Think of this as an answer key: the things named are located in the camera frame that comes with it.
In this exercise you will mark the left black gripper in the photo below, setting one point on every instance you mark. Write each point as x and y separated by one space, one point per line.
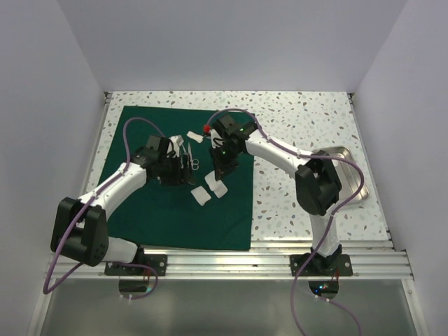
179 176

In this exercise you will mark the black mounting plate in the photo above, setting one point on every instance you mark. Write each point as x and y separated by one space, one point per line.
321 267
158 262

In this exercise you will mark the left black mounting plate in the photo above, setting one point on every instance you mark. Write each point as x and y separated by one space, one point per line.
158 262

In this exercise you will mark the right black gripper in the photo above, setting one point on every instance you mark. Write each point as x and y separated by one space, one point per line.
221 167

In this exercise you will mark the green surgical cloth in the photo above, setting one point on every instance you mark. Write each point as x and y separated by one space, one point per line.
170 215

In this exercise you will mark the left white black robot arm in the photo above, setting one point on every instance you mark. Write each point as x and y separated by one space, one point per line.
81 232

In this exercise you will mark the aluminium rail frame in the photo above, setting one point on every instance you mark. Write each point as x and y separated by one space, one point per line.
380 292

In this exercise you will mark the white gauze strip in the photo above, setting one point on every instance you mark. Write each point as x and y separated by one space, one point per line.
195 137

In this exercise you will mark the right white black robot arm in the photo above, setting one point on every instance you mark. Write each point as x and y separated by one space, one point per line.
317 184

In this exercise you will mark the steel instrument tray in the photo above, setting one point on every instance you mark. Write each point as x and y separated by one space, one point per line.
348 175

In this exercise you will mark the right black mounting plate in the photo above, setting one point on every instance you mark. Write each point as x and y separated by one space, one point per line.
321 267

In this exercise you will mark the white gauze pad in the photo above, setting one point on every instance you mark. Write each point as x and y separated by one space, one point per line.
220 189
201 195
211 181

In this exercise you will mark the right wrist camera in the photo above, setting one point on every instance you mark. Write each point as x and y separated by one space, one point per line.
225 126

